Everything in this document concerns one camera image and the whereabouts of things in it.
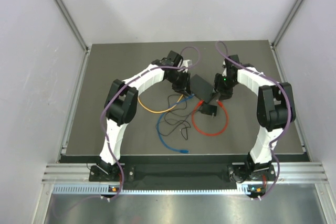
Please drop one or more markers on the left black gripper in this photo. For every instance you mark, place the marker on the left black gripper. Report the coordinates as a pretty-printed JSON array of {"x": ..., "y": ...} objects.
[{"x": 183, "y": 87}]

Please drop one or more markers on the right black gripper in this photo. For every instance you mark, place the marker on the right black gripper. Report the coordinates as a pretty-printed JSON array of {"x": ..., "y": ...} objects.
[{"x": 224, "y": 94}]

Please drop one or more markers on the black network switch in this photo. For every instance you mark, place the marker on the black network switch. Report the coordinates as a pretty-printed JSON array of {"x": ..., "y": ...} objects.
[{"x": 202, "y": 89}]

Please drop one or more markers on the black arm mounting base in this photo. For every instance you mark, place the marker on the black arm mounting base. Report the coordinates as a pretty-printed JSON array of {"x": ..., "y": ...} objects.
[{"x": 188, "y": 176}]

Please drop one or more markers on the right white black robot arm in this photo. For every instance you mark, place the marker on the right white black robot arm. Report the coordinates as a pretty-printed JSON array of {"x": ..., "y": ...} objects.
[{"x": 275, "y": 110}]

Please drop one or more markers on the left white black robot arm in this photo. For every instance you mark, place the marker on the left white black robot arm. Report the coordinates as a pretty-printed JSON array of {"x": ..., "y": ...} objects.
[{"x": 122, "y": 100}]

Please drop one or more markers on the black power adapter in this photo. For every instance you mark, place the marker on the black power adapter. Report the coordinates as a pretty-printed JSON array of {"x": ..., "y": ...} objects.
[{"x": 208, "y": 109}]

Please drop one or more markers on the aluminium frame rail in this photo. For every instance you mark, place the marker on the aluminium frame rail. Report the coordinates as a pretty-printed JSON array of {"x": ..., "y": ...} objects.
[{"x": 290, "y": 173}]

